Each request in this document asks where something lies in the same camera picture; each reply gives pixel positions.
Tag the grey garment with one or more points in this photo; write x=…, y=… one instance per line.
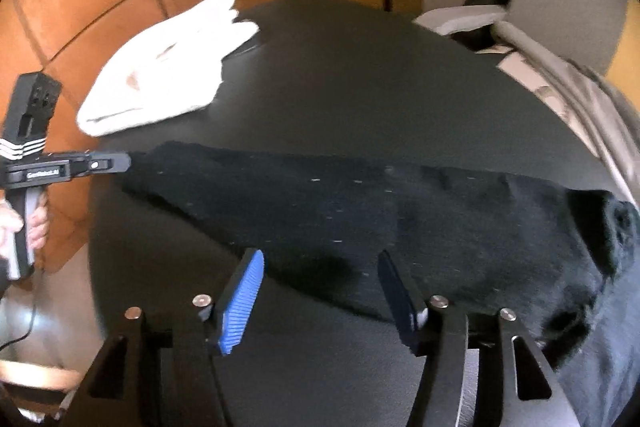
x=585, y=107

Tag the black garment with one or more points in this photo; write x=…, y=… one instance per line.
x=350, y=217

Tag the person's left hand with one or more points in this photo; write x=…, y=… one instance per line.
x=39, y=227

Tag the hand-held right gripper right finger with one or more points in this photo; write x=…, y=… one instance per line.
x=400, y=307

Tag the pale patterned seat cover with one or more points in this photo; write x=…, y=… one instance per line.
x=520, y=69

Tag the white cloth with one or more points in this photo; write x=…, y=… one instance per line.
x=165, y=62

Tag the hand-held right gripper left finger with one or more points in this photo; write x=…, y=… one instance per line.
x=242, y=304

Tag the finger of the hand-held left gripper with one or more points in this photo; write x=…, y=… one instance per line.
x=107, y=163

